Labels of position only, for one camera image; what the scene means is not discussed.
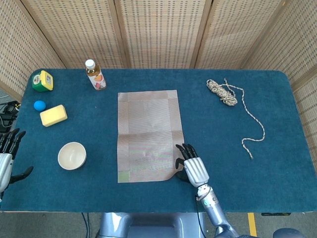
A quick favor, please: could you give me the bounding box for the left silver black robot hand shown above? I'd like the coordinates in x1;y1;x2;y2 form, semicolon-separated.
0;128;34;193

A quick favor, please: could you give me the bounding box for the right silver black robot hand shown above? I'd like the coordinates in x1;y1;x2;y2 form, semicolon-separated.
175;143;210;188

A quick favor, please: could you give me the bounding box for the brown woven placemat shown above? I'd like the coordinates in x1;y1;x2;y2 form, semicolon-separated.
116;90;185;183

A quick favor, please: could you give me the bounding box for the beige bowl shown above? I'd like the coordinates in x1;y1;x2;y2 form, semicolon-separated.
57;141;87;171

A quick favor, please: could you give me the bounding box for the blue felt table cover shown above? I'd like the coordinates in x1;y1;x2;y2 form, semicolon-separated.
0;68;310;214

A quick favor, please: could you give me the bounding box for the black floor equipment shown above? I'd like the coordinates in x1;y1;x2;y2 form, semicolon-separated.
0;100;22;133

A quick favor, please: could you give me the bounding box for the grey-blue robot torso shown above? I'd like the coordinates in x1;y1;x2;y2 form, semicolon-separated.
95;212;206;238

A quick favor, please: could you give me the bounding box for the yellow sponge block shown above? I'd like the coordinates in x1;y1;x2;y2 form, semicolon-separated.
40;104;68;127

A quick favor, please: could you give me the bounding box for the blue ball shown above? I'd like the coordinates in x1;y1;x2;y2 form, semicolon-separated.
33;100;47;111

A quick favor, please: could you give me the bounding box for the green box with yellow lid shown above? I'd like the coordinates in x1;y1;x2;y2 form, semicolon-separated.
32;70;55;93

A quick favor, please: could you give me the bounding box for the orange juice bottle white cap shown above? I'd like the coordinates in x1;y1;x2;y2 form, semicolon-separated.
85;59;107;91

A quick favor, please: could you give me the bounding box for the woven bamboo folding screen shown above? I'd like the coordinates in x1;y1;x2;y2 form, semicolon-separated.
0;0;317;154

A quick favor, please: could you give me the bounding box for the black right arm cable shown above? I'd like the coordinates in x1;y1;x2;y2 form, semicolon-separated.
195;195;208;238

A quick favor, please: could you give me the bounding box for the beige speckled rope bundle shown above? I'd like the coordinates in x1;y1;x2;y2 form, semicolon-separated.
206;78;265;160

